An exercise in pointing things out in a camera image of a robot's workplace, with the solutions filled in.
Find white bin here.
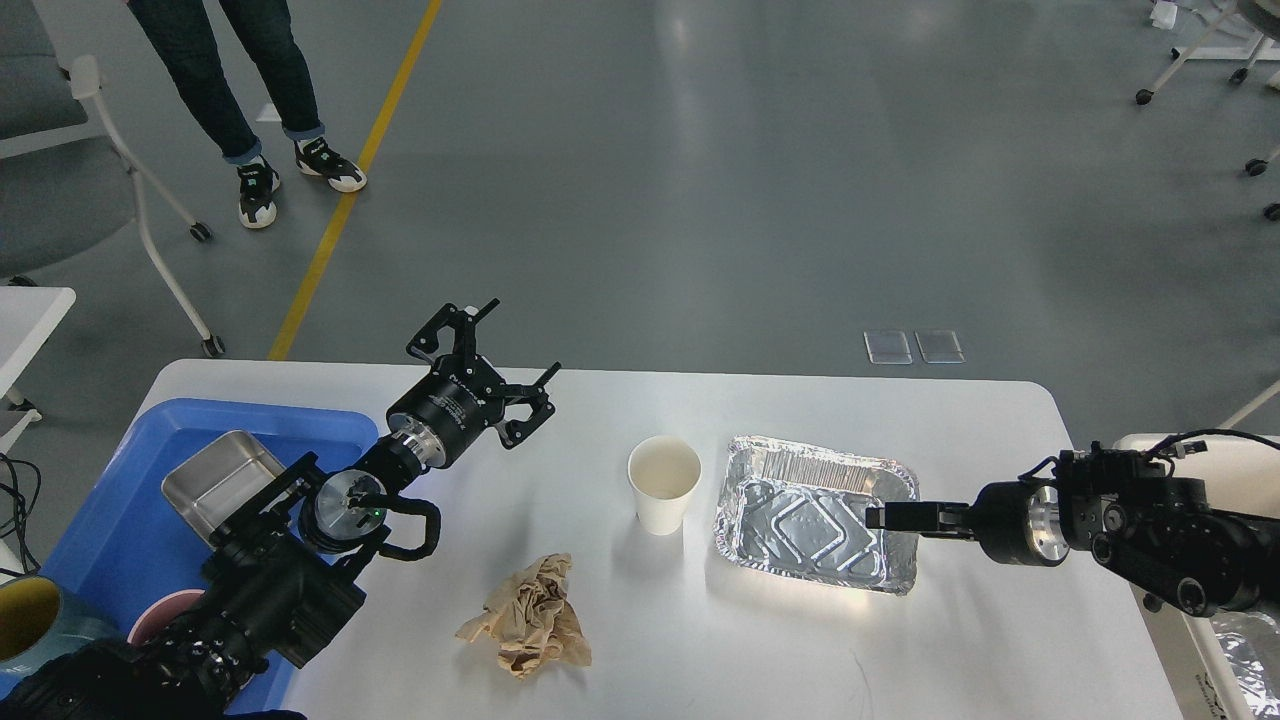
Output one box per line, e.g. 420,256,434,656
1140,436,1277,719

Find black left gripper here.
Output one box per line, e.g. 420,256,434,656
387,299,562,468

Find crumpled foil in bin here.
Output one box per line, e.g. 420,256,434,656
1210,612,1279,719

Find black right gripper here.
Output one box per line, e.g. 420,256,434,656
865,482,1070,568

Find clear plastic piece on floor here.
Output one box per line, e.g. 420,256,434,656
863,331,913,365

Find blue plastic tray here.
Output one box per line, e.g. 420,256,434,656
42,398,378,719

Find aluminium foil tray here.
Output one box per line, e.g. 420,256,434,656
713,436,920,596

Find teal ceramic mug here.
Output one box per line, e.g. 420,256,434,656
1,577,120,676

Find brown paper napkin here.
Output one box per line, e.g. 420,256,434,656
454,553,593,682

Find person in jeans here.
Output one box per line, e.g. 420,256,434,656
125,0,369,231

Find pink ribbed mug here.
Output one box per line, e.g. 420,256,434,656
125,588,205,647

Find white side table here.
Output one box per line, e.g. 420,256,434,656
1,286,76,454

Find white paper cup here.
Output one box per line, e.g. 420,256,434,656
627,436,701,536

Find white chair base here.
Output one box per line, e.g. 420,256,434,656
1134,0,1280,222

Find black cables at left edge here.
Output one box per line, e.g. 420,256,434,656
0,450,44,577

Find grey office chair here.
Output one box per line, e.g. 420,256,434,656
1,1,225,357

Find stainless steel rectangular tin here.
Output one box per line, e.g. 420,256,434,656
161,429,285,550

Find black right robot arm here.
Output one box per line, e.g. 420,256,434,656
865,429,1279,618

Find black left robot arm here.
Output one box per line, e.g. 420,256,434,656
3,304,559,719

